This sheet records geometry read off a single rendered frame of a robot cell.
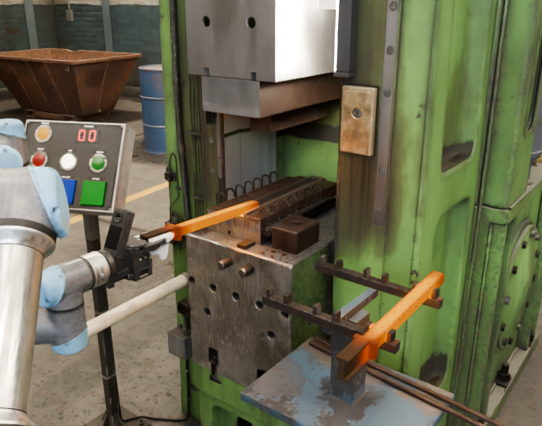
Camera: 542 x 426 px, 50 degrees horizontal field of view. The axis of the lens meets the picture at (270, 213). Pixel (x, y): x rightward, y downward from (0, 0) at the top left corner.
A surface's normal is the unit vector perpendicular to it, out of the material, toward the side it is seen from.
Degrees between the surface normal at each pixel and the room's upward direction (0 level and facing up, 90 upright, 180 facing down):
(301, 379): 0
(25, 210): 48
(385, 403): 0
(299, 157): 90
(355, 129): 90
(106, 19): 90
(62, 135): 60
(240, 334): 90
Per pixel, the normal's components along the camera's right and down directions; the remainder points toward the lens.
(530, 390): 0.00, -0.94
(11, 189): 0.08, -0.50
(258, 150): 0.80, 0.21
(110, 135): -0.18, -0.18
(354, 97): -0.59, 0.28
